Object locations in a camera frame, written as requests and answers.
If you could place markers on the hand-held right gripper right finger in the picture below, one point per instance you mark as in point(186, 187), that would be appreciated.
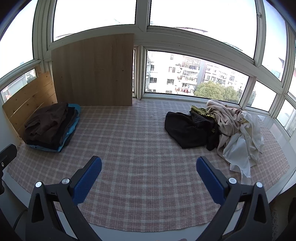
point(211, 180)

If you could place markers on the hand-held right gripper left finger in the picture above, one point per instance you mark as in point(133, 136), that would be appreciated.
point(89, 178)

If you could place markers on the stack of folded dark clothes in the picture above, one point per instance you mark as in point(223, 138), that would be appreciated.
point(74, 109)

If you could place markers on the white shirt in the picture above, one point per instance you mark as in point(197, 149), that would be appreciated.
point(240, 153)

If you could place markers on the dark folded garment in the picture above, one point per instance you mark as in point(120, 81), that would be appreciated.
point(62, 134)

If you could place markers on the brown folded garment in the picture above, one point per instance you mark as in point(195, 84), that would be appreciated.
point(46, 120)

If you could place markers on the pine plank board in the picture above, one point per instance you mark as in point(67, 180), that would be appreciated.
point(30, 102)

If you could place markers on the beige knitted sweater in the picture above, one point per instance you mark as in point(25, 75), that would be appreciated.
point(224, 120)

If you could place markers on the pink plaid blanket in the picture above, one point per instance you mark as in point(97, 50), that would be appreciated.
point(143, 143)

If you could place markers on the cream garment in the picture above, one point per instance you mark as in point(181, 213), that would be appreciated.
point(253, 125)

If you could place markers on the black yellow patterned garment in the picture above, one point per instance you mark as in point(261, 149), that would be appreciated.
point(200, 111)

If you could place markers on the green tree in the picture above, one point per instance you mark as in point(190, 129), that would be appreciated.
point(215, 91)

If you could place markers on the light wooden board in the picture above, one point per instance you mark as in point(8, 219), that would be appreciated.
point(94, 71)

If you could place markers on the apartment buildings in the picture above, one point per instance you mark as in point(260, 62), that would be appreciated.
point(171, 71)

